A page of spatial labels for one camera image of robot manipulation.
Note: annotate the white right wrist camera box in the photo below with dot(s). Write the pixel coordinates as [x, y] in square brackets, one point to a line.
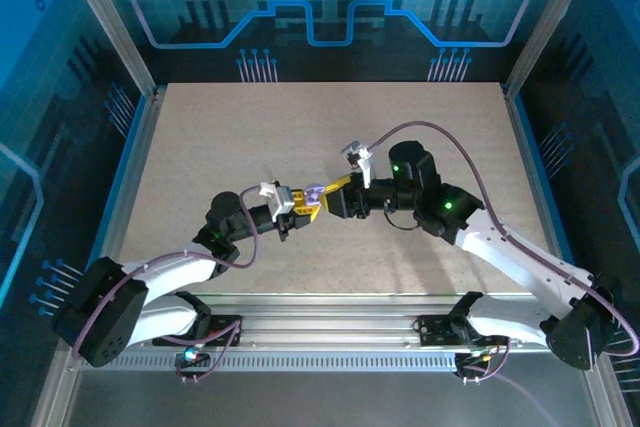
[364, 167]

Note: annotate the purple earbud charging case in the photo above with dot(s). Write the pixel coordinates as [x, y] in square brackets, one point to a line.
[314, 194]

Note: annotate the aluminium frame post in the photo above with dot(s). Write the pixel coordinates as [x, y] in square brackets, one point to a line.
[111, 22]
[541, 22]

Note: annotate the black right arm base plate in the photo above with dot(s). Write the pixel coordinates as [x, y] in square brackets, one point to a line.
[432, 332]

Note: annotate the aluminium frame side rail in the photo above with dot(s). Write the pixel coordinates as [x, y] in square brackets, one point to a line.
[128, 187]
[521, 137]

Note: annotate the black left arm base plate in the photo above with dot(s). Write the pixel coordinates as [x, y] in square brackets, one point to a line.
[225, 322]

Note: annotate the grey metal panel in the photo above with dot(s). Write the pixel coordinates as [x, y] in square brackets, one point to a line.
[325, 402]

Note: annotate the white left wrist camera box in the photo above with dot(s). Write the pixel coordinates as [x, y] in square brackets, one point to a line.
[280, 199]

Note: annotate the small circuit board with LEDs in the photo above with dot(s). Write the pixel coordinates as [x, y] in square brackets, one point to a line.
[480, 356]
[192, 354]

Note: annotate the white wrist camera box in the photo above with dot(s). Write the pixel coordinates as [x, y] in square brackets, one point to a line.
[364, 167]
[280, 199]

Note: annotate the aluminium mounting rail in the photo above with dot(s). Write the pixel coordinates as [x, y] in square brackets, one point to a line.
[325, 322]

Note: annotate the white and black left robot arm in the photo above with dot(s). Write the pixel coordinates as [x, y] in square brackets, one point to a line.
[170, 272]

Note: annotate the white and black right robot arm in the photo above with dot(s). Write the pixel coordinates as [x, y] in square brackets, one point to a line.
[520, 257]

